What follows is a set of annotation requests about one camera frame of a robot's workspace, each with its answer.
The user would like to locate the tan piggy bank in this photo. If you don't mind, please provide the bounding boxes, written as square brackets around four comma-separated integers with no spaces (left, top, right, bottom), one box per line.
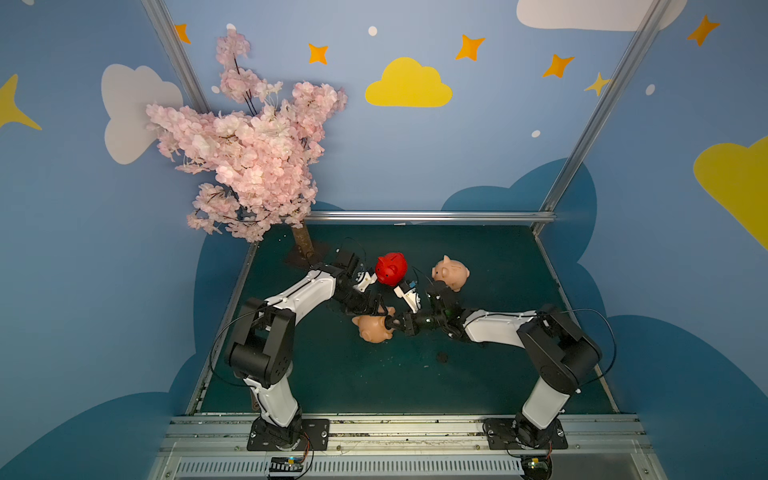
[352,307,396,344]
[431,255,470,292]

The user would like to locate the red piggy bank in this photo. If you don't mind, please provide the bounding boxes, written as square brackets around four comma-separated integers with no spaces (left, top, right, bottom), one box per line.
[374,252,408,287]

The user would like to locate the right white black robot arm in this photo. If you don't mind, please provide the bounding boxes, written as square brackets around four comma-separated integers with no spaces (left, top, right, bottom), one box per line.
[384,281,603,450]

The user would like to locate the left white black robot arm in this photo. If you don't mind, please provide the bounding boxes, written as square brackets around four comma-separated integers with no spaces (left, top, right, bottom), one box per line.
[222,264,395,450]

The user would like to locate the pink cherry blossom tree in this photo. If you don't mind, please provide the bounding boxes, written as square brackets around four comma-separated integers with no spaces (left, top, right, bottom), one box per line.
[146,28,348,263]

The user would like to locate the left green circuit board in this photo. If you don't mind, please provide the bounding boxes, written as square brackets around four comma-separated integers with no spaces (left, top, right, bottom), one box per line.
[266,456,308,479]

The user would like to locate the right circuit board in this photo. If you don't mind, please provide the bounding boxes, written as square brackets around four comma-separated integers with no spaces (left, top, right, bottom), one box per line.
[520,456,553,480]

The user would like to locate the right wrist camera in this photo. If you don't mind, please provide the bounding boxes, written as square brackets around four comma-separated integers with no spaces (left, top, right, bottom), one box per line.
[394,280,421,314]

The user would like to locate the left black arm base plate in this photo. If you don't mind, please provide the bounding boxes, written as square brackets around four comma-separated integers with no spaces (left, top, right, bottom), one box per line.
[246,418,330,451]

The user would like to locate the aluminium front rail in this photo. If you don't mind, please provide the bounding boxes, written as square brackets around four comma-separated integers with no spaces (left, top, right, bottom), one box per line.
[148,414,666,479]

